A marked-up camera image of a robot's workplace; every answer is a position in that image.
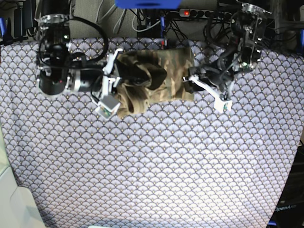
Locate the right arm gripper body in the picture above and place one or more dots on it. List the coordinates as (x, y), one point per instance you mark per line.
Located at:
(107, 105)

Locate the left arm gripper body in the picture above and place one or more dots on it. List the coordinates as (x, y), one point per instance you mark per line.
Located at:
(219, 85)

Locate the camouflage T-shirt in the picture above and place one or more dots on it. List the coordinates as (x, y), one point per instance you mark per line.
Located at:
(152, 76)

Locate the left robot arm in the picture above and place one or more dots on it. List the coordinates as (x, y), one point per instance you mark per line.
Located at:
(246, 21)

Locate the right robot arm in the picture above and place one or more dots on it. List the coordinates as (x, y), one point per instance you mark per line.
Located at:
(59, 69)

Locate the red and black clamp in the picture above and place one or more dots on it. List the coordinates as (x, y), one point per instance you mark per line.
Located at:
(164, 44)

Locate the black power strip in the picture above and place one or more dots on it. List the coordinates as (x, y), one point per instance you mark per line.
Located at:
(203, 14)

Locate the purple fan-pattern tablecloth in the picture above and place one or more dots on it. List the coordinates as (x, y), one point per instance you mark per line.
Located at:
(179, 165)

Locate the black power adapter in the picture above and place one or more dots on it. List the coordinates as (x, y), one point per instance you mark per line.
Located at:
(24, 23)

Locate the white plastic bin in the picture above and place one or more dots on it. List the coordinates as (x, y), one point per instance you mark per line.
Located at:
(17, 206)

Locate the black OpenArm box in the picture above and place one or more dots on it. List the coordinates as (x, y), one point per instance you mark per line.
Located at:
(289, 212)

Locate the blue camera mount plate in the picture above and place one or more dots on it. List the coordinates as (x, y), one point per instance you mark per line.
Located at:
(148, 4)

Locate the blue clamp handle left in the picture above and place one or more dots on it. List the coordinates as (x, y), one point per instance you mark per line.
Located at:
(3, 27)

